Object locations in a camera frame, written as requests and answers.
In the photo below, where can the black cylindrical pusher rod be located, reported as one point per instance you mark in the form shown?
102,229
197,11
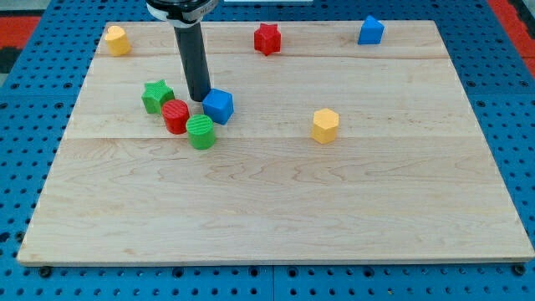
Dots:
190,43

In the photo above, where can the black white robot wrist flange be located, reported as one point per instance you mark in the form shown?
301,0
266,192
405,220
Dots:
186,11

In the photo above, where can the green star block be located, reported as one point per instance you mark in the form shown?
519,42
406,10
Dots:
155,95

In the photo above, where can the red star block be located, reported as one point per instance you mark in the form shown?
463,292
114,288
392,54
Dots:
267,39

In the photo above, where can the blue cube block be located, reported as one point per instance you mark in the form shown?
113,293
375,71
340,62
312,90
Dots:
218,105

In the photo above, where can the red cylinder block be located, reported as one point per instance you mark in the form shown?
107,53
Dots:
175,114

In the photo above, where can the green cylinder block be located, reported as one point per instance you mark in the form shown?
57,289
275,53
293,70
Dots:
200,132

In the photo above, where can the yellow hexagon block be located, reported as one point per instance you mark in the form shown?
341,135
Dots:
325,126

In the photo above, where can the blue triangular prism block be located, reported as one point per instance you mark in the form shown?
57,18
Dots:
371,31

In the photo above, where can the light wooden board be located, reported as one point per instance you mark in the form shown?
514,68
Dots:
409,179

